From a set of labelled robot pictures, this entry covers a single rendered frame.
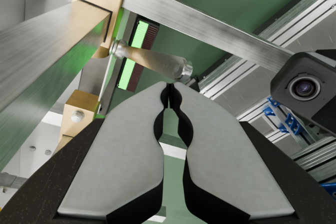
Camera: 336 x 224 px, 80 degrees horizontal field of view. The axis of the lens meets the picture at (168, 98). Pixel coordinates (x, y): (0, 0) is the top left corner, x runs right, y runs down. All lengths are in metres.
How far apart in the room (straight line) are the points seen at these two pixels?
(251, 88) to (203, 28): 0.90
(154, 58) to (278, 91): 0.11
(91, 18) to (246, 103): 1.05
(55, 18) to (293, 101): 0.21
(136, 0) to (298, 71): 0.18
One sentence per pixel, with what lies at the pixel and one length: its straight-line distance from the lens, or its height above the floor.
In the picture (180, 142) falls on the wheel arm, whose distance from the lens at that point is 0.44.
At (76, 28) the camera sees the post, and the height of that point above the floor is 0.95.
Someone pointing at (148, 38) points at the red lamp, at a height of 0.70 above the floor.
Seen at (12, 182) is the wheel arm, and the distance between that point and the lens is 0.62.
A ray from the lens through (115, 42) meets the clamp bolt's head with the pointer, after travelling 0.28.
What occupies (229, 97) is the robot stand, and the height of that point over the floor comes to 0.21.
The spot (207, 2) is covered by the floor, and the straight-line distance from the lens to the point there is 1.14.
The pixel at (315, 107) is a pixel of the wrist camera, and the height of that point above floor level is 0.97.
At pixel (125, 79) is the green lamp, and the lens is 0.47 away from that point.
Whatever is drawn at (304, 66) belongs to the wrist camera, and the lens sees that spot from 0.20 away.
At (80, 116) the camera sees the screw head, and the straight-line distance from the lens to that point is 0.37.
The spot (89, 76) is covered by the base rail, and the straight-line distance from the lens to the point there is 0.49.
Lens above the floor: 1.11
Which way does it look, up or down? 57 degrees down
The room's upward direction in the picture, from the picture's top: 178 degrees clockwise
